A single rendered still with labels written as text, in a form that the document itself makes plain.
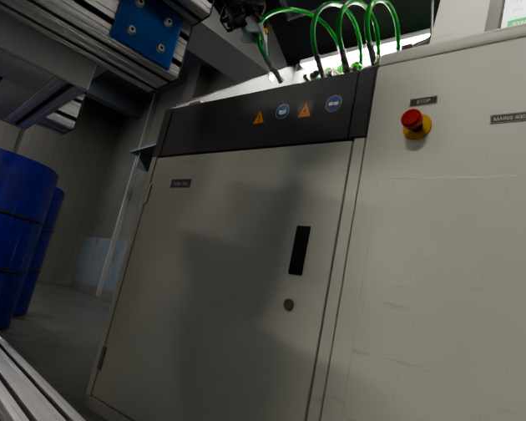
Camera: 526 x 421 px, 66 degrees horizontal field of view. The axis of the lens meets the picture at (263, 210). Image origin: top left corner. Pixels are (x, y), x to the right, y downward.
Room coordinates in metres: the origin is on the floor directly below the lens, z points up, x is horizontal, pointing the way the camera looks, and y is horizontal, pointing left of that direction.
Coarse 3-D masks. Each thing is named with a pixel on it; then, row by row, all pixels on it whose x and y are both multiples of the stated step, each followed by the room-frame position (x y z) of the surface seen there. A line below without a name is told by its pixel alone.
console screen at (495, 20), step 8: (496, 0) 0.88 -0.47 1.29; (504, 0) 0.87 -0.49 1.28; (512, 0) 0.85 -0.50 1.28; (520, 0) 0.84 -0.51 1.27; (488, 8) 0.89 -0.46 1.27; (496, 8) 0.87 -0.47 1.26; (504, 8) 0.86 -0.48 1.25; (512, 8) 0.84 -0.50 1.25; (520, 8) 0.83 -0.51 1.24; (488, 16) 0.88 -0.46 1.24; (496, 16) 0.86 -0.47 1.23; (504, 16) 0.85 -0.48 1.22; (512, 16) 0.84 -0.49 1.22; (520, 16) 0.83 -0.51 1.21; (488, 24) 0.87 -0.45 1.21; (496, 24) 0.86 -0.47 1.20; (504, 24) 0.84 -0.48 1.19; (512, 24) 0.83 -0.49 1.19
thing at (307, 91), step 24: (240, 96) 0.99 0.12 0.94; (264, 96) 0.94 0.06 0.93; (288, 96) 0.89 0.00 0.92; (312, 96) 0.85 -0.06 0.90; (192, 120) 1.11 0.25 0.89; (216, 120) 1.04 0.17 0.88; (240, 120) 0.98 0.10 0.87; (288, 120) 0.88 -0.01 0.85; (312, 120) 0.84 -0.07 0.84; (336, 120) 0.80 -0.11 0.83; (168, 144) 1.16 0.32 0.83; (192, 144) 1.09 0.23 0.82; (216, 144) 1.02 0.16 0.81; (240, 144) 0.97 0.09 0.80; (264, 144) 0.92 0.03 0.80; (288, 144) 0.87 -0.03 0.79; (312, 144) 0.84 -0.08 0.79
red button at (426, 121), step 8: (408, 112) 0.66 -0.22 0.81; (416, 112) 0.65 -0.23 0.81; (408, 120) 0.66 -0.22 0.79; (416, 120) 0.65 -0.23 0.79; (424, 120) 0.68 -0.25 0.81; (408, 128) 0.66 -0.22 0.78; (416, 128) 0.66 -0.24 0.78; (424, 128) 0.68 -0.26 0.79; (408, 136) 0.69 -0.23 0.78; (416, 136) 0.68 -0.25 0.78
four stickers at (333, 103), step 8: (328, 96) 0.82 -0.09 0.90; (336, 96) 0.80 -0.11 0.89; (280, 104) 0.90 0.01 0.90; (288, 104) 0.89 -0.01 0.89; (304, 104) 0.86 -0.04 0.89; (312, 104) 0.84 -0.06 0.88; (328, 104) 0.82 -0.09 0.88; (336, 104) 0.80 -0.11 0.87; (256, 112) 0.95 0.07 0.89; (264, 112) 0.93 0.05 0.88; (280, 112) 0.90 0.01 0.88; (288, 112) 0.88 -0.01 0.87; (304, 112) 0.85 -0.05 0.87; (256, 120) 0.94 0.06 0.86; (264, 120) 0.93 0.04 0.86
